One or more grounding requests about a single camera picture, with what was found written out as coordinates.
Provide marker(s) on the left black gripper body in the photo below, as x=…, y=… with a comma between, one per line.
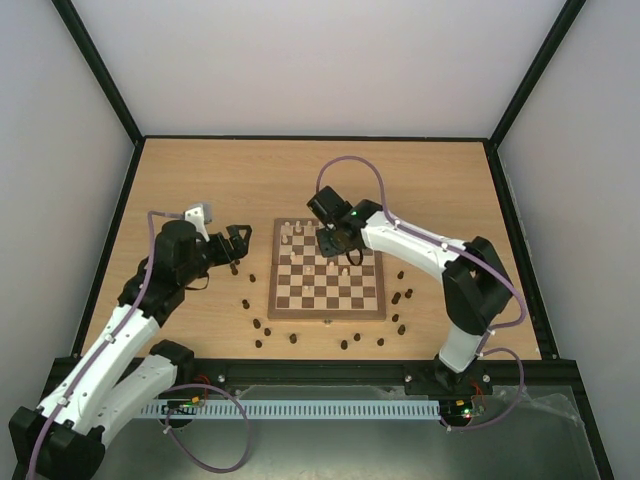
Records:
x=224, y=255

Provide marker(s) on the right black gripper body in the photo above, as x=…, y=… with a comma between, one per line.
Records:
x=329, y=242

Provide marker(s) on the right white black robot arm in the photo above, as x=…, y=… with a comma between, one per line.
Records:
x=475, y=284

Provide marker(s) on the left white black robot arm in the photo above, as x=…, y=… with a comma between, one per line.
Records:
x=66, y=436

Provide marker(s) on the wooden chess board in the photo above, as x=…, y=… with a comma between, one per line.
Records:
x=358, y=297

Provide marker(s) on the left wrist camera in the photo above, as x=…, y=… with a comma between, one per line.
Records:
x=200, y=215

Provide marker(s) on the white slotted cable duct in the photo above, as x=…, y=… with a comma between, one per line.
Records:
x=314, y=410

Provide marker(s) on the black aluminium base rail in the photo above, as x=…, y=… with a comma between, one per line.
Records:
x=418, y=376

